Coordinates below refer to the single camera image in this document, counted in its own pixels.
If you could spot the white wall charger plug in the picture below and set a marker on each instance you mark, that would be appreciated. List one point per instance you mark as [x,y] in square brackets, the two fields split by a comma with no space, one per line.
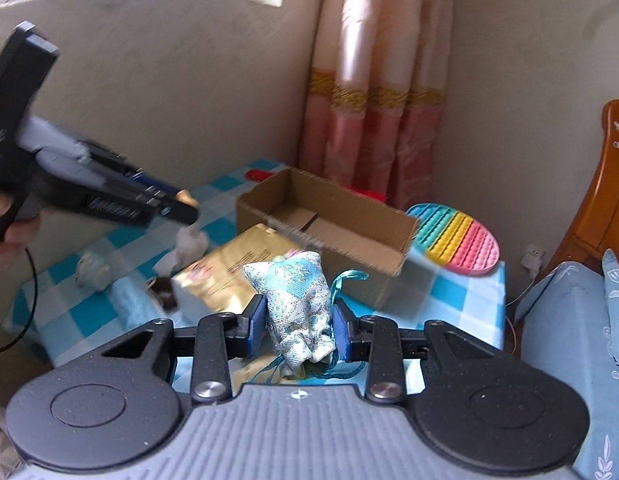
[532,260]

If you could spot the person's left hand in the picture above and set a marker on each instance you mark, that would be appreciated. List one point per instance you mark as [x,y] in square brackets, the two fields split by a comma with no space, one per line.
[18,235]

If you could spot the white small soft toy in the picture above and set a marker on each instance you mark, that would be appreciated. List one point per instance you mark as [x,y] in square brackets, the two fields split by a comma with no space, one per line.
[93,272]

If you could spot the brown cardboard box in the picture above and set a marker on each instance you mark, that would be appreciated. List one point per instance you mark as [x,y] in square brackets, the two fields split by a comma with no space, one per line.
[335,220]

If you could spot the wooden bed headboard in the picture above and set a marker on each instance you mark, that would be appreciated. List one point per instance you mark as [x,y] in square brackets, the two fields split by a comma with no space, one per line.
[595,227]

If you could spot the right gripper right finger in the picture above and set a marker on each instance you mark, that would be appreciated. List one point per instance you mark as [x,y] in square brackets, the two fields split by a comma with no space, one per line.
[383,346]

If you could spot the pink curtain with gold band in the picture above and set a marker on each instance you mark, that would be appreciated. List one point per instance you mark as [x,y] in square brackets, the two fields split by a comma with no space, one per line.
[376,95]

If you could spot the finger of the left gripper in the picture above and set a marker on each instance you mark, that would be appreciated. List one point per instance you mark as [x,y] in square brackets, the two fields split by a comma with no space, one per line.
[141,209]
[159,185]

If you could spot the rainbow pop-it toy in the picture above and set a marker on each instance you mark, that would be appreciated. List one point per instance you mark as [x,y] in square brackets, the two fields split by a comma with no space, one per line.
[454,240]

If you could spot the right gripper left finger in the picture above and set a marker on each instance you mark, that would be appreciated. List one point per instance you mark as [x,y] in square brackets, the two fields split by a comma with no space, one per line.
[214,342]

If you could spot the gold tissue pack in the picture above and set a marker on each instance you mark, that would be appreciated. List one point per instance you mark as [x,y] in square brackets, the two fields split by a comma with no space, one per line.
[216,283]

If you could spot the blue floral bedsheet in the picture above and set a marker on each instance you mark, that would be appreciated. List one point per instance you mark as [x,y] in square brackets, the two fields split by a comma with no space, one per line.
[567,335]

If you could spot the blue floral pillow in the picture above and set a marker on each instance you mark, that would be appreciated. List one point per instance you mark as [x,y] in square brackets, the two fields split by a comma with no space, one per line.
[610,268]

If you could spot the blue floral drawstring pouch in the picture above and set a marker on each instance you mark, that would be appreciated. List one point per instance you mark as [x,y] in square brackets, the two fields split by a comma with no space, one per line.
[299,307]

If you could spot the light blue sock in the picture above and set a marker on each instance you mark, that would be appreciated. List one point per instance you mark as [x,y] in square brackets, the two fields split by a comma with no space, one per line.
[134,304]

